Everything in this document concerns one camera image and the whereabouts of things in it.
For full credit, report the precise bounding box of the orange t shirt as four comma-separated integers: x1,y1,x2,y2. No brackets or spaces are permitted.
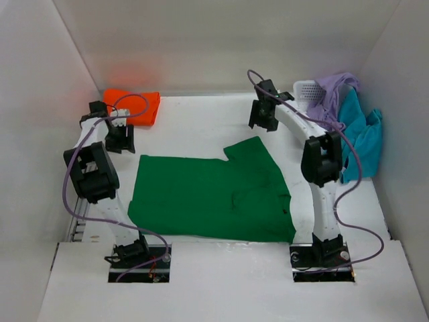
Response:
102,89,160,127

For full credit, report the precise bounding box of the green t shirt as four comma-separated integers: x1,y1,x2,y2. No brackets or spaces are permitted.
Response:
127,136,296,244

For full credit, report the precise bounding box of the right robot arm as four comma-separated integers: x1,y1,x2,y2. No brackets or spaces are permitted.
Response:
249,79,349,271

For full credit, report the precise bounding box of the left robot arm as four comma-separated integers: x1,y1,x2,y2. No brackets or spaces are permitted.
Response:
63,101,150,269

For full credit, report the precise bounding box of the white laundry basket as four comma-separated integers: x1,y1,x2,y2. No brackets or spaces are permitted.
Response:
293,80,326,111

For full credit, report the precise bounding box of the lilac t shirt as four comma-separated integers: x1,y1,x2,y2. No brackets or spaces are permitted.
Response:
306,72,360,131

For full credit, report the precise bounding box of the teal t shirt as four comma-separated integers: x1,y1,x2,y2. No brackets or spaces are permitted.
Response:
338,89,383,184

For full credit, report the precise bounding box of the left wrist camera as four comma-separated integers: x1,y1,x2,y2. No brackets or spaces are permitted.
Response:
109,109,131,127

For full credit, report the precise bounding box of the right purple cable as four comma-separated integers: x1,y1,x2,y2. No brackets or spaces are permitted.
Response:
246,68,385,274

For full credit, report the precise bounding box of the purple cable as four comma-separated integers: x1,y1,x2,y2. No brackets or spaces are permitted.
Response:
246,68,385,274
62,93,170,282

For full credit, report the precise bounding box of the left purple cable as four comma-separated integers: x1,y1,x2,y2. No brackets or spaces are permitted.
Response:
62,93,170,282

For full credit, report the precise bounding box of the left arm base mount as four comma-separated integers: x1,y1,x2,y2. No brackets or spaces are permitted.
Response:
104,244,172,284

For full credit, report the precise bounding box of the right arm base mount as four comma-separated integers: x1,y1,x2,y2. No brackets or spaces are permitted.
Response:
290,244,355,282

